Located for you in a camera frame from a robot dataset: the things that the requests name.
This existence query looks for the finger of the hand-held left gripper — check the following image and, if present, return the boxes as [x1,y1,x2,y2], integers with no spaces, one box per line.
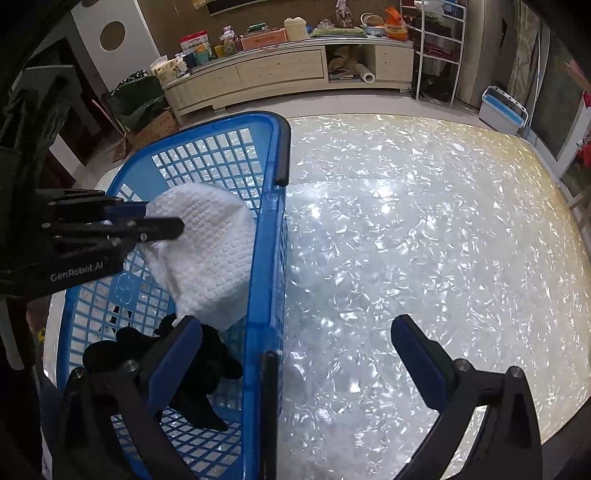
[41,216,186,244]
[39,187,151,222]

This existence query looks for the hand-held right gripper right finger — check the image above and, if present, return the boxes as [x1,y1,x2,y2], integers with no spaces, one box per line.
[392,315,544,480]

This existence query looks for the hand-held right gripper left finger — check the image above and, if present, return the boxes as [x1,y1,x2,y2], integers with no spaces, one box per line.
[60,316,204,480]

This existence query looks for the black cloth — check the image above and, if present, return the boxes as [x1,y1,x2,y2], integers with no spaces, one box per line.
[83,314,244,432]

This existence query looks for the white waffle towel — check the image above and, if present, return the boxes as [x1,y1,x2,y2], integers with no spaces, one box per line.
[139,183,257,332]

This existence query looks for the blue plastic basket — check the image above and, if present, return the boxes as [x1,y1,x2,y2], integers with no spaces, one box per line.
[44,111,293,480]

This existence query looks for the broom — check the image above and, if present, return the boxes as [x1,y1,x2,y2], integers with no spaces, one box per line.
[91,98,129,161]

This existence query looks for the cardboard box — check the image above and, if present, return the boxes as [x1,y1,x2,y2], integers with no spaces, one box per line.
[133,110,179,149]

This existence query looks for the dark green bag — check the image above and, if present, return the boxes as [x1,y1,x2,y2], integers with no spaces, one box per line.
[107,75,168,131]

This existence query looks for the tissue box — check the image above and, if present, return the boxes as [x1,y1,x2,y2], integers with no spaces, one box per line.
[150,56,182,78]

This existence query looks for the white panel with round hole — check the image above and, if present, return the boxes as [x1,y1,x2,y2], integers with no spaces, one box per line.
[71,0,161,95]

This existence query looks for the cream tv cabinet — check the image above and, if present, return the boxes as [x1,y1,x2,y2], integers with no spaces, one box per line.
[164,37,415,123]

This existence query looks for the pink box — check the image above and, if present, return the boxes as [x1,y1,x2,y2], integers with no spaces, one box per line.
[238,28,288,51]

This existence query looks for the black television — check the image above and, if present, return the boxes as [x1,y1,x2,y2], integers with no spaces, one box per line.
[205,0,296,17]

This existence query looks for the cream lidded jar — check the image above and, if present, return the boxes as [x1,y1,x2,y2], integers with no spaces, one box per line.
[283,17,308,40]

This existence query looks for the white paper roll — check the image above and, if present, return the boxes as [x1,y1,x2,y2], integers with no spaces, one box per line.
[353,62,378,85]

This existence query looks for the blue and white storage box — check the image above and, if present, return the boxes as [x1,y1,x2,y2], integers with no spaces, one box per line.
[478,85,530,137]

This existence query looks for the white metal rack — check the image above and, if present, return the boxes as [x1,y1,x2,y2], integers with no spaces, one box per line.
[412,0,465,101]

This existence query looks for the orange plastic bag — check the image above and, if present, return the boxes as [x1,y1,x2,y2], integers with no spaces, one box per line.
[384,6,410,40]

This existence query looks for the silver refrigerator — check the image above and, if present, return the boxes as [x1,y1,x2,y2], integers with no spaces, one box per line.
[463,0,525,108]

